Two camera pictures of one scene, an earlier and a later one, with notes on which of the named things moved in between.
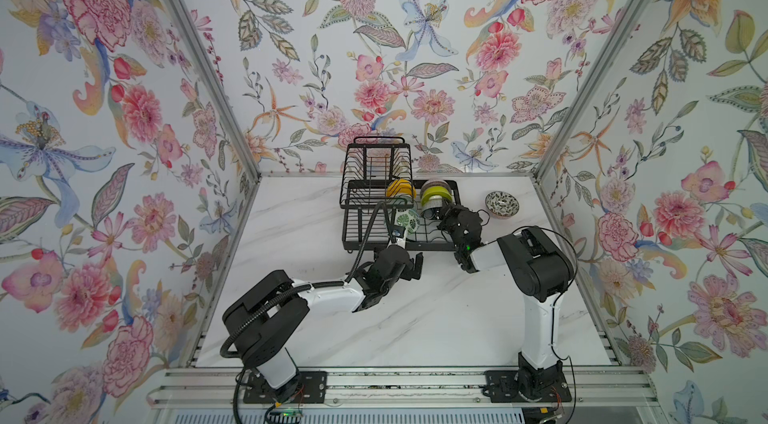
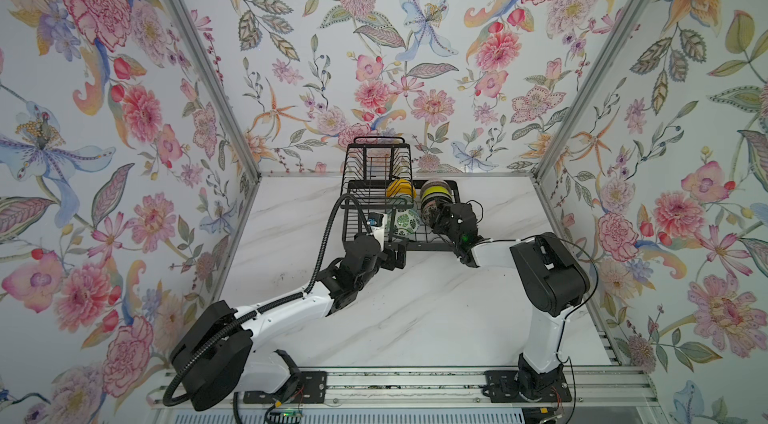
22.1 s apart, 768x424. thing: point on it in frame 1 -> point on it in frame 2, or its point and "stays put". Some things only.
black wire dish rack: x=383 y=206 stays put
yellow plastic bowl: x=401 y=186 stays put
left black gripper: x=408 y=268 -> x=401 y=256
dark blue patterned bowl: x=432 y=209 stays put
